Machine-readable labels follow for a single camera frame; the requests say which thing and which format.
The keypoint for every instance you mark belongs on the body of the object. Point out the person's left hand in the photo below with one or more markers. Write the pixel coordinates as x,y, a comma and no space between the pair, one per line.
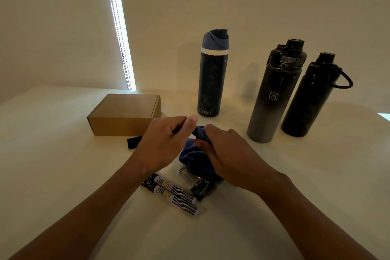
161,147

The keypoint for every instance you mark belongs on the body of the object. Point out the person's right hand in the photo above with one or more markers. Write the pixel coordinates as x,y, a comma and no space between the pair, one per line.
240,162

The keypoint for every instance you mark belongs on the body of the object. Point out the barcode label black marker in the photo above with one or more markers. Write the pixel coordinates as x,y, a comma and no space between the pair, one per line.
178,129

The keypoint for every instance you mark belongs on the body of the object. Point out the blue cloth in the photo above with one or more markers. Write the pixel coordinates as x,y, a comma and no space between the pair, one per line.
195,159

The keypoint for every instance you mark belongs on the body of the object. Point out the black binder clip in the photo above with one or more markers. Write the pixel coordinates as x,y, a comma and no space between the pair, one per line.
204,191

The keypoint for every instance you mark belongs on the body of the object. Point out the brown paper box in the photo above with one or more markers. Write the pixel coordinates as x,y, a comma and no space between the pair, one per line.
122,113

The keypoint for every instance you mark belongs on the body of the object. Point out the black grey gradient bottle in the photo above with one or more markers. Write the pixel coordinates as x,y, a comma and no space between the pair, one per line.
274,101

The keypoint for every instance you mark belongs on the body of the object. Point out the navy bottle with blue lid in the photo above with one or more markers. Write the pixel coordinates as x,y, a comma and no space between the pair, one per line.
211,80

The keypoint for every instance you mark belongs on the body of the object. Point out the person's right forearm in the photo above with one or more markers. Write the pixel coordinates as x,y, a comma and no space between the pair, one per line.
320,229

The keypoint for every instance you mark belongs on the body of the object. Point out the person's left forearm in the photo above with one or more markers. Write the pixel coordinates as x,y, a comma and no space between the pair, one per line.
76,223

